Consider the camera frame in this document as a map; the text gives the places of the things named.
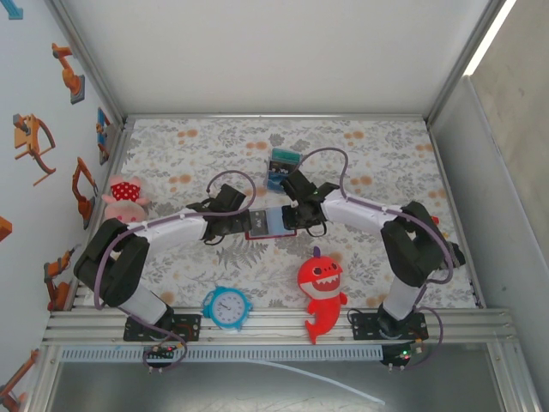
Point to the dark card with white print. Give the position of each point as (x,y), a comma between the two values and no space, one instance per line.
(261,222)

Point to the red leather card holder wallet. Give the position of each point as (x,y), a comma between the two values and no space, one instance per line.
(274,223)

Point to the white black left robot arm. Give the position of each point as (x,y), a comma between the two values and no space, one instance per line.
(171,234)

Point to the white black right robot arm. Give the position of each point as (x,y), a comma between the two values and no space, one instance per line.
(364,210)

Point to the blue card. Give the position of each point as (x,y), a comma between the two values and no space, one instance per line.
(274,184)

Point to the black card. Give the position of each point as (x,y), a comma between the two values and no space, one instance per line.
(279,168)

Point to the teal card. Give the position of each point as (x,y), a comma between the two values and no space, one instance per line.
(285,155)

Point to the floral table mat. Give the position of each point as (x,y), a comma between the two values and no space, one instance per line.
(206,146)

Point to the blue alarm clock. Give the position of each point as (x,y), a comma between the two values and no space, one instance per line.
(227,307)

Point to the red shark plush toy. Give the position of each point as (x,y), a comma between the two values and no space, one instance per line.
(321,300)

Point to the pink plush toy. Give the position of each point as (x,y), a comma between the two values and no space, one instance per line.
(124,191)

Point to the small circuit board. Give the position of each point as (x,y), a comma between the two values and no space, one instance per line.
(401,356)
(158,354)

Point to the black white striped sock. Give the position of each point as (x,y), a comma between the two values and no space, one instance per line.
(458,255)

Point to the white plastic tube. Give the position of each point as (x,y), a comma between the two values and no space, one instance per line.
(364,396)

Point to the aluminium frame rail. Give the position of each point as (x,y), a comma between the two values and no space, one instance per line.
(121,148)
(446,180)
(274,116)

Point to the long aluminium base rail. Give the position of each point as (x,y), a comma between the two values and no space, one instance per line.
(279,326)

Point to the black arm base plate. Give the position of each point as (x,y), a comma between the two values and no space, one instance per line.
(362,326)
(191,328)

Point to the blue orange machine wall sticker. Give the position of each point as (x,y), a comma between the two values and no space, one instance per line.
(103,129)

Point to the aluminium frame post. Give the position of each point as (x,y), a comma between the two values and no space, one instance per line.
(514,377)
(91,64)
(45,377)
(459,64)

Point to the orange claw gripper wall sticker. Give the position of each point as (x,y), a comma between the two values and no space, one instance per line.
(23,137)

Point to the orange block wall sticker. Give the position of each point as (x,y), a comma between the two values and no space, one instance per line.
(4,229)

